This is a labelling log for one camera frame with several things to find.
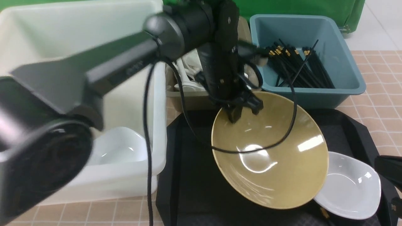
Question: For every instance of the green backdrop cloth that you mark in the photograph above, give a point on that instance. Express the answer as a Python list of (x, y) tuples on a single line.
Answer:
[(298, 8)]

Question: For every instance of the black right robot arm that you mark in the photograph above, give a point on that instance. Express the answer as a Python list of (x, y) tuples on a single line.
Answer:
[(391, 175)]

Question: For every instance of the pile of black chopsticks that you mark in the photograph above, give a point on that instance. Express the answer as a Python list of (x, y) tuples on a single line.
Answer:
[(299, 68)]

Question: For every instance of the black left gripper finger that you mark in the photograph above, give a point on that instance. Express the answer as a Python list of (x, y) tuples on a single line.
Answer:
[(233, 111), (252, 102)]

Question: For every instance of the yellow noodle bowl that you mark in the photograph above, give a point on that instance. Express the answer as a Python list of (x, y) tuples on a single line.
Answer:
[(284, 177)]

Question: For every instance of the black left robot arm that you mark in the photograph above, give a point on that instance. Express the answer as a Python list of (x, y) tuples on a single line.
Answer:
[(48, 108)]

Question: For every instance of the black plastic serving tray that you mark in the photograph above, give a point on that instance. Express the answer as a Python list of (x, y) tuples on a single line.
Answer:
[(192, 191)]

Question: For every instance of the brown plastic spoon bin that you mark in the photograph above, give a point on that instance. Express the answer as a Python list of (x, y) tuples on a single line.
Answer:
[(198, 100)]

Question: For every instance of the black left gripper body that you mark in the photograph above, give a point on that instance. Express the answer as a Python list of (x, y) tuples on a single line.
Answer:
[(222, 67)]

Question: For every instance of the pile of white spoons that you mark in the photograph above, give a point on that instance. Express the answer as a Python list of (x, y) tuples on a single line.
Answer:
[(190, 65)]

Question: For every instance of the large white plastic tub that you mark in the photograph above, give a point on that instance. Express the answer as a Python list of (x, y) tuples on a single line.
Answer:
[(34, 33)]

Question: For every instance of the white dish on tray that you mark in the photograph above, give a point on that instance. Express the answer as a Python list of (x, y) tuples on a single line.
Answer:
[(352, 189)]

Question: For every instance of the white dish in tub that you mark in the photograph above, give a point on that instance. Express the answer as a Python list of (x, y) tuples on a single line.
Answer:
[(118, 145)]

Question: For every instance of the blue plastic chopstick bin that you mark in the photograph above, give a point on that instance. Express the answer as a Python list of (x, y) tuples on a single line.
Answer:
[(323, 34)]

